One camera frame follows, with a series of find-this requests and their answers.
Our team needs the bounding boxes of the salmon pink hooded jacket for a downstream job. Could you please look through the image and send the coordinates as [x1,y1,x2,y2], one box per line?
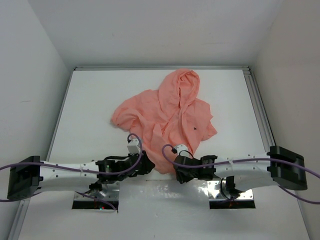
[111,68,217,174]

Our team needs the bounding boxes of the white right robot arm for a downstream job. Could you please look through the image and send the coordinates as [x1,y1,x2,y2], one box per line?
[172,144,308,198]

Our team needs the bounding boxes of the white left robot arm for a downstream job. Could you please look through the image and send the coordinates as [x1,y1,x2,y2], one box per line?
[6,152,155,202]

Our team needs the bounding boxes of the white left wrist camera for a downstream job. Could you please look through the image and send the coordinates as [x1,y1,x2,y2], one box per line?
[127,138,141,155]

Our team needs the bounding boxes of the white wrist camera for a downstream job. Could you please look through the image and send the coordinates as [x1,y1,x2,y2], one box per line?
[127,138,141,155]
[174,144,191,158]

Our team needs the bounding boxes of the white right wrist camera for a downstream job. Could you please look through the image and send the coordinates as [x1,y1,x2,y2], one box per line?
[174,144,191,158]

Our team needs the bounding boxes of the aluminium frame right rail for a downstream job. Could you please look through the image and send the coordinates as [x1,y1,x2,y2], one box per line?
[243,67,276,152]

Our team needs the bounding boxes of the aluminium frame rail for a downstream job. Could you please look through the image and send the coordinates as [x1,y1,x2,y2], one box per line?
[74,65,250,71]
[243,67,276,152]

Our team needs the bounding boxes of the aluminium frame back rail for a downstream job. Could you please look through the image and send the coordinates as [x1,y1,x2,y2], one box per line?
[74,65,250,71]

